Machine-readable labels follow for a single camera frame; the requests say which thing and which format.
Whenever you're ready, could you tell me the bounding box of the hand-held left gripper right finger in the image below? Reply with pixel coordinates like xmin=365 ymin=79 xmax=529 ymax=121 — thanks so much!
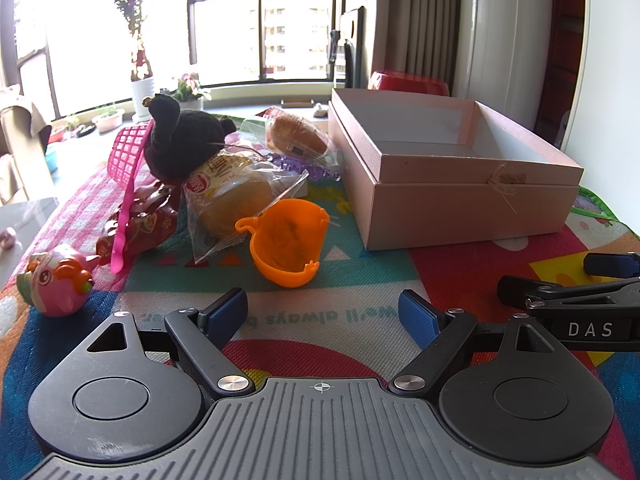
xmin=389 ymin=289 xmax=557 ymax=397

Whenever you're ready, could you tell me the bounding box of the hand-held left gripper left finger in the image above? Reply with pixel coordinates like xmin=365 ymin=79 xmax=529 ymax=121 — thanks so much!
xmin=85 ymin=287 xmax=257 ymax=397

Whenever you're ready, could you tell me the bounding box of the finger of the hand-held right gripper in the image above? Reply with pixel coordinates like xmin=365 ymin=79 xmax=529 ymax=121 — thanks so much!
xmin=497 ymin=274 xmax=640 ymax=312
xmin=583 ymin=252 xmax=640 ymax=277

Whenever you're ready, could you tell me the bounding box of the orange plastic cup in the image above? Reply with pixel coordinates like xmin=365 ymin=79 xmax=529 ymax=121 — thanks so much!
xmin=235 ymin=199 xmax=331 ymax=288

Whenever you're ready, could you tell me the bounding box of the yellow bread packet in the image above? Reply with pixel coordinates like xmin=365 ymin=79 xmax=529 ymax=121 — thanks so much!
xmin=182 ymin=152 xmax=311 ymax=265

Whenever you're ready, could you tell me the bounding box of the pink cardboard box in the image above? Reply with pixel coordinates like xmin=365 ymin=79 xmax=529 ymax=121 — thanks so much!
xmin=327 ymin=87 xmax=585 ymax=252

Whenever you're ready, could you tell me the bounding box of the red-brown snack packet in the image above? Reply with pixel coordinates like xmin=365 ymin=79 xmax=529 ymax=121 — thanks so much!
xmin=95 ymin=182 xmax=181 ymax=266

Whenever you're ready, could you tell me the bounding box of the pink fish toy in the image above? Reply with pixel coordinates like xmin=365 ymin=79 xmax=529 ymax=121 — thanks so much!
xmin=16 ymin=246 xmax=103 ymax=318

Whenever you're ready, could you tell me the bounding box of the black plush toy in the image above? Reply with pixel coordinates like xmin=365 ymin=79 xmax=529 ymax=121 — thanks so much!
xmin=141 ymin=94 xmax=238 ymax=183

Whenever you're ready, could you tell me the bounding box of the pink plastic mesh scoop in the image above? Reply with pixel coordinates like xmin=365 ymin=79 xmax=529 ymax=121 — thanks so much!
xmin=106 ymin=119 xmax=153 ymax=275

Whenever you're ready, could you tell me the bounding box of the croissant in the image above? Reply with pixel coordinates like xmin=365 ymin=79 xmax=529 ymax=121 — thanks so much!
xmin=240 ymin=105 xmax=346 ymax=181

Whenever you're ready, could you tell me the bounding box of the colourful play mat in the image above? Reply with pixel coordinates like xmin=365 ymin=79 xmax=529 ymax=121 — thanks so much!
xmin=0 ymin=160 xmax=640 ymax=480

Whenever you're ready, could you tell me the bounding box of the dark wooden cabinet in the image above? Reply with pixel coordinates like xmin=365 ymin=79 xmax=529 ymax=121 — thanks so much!
xmin=535 ymin=0 xmax=590 ymax=147

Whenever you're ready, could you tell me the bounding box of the flowering plant in pot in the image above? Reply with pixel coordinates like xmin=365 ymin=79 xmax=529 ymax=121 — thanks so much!
xmin=170 ymin=72 xmax=213 ymax=112

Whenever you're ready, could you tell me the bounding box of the small white planter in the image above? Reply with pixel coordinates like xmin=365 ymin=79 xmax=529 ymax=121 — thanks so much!
xmin=92 ymin=107 xmax=126 ymax=134

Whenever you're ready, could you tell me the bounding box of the tall plant in white pot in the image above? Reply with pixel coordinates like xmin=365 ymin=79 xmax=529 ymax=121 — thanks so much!
xmin=95 ymin=0 xmax=158 ymax=123

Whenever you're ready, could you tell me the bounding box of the white standing air conditioner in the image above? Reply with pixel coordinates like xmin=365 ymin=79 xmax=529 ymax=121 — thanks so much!
xmin=452 ymin=0 xmax=556 ymax=133

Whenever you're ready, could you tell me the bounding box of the beige chair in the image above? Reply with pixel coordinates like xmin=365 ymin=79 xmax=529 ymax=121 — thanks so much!
xmin=0 ymin=87 xmax=56 ymax=206

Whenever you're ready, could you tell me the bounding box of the grey curtain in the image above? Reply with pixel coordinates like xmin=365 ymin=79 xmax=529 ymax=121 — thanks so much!
xmin=405 ymin=0 xmax=463 ymax=96

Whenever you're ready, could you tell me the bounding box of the purple bead string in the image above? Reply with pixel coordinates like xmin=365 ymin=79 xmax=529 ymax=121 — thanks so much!
xmin=265 ymin=155 xmax=343 ymax=183

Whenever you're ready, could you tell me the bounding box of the dark standing frame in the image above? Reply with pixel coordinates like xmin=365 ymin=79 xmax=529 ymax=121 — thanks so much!
xmin=329 ymin=7 xmax=369 ymax=92

